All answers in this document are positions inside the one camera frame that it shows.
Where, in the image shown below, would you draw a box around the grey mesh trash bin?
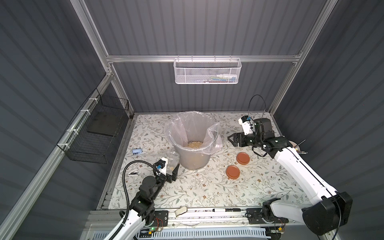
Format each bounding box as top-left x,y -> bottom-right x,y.
170,111 -> 221,170

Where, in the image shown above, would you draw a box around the pens in white basket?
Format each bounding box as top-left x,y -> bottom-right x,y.
190,74 -> 238,84

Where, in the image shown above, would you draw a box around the masking tape roll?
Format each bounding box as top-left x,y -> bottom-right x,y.
175,206 -> 188,217

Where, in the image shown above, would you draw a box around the white utensil cup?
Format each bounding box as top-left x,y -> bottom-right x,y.
293,139 -> 308,155

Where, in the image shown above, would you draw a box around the clear plastic bin liner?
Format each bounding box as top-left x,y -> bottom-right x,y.
164,111 -> 223,155

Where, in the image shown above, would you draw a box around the black wire wall basket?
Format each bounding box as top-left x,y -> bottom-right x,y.
57,92 -> 130,165

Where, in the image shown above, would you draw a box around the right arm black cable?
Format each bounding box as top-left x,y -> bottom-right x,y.
247,94 -> 268,121

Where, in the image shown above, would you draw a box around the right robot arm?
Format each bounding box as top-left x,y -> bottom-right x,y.
228,116 -> 353,236

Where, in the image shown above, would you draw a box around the white wire wall basket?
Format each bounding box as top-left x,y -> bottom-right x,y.
173,57 -> 242,85

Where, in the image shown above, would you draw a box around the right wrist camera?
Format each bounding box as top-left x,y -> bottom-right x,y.
238,116 -> 256,135

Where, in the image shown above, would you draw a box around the light blue plastic clip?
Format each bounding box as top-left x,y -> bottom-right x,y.
132,149 -> 143,155

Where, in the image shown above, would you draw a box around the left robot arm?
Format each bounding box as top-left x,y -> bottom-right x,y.
105,158 -> 180,240

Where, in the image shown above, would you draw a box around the oatmeal jar orange lid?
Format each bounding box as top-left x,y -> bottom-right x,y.
165,151 -> 180,175

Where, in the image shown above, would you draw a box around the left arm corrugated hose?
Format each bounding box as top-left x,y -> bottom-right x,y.
107,159 -> 158,240

